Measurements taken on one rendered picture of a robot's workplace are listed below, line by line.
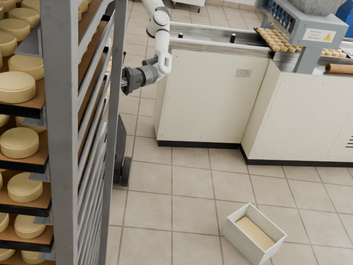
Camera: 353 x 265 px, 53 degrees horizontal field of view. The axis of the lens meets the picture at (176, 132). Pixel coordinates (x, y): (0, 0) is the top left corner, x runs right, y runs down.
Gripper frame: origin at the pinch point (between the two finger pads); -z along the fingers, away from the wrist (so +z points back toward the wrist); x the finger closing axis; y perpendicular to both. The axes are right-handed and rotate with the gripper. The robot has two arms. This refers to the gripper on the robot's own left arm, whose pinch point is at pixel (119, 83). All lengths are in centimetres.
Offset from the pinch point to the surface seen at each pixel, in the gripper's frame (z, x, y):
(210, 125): 107, -75, -18
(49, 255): -69, 21, 69
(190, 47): 86, -14, -35
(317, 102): 148, -38, 36
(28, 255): -70, 14, 62
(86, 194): -48, 3, 47
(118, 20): -25, 40, 28
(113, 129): -24.4, 3.3, 28.0
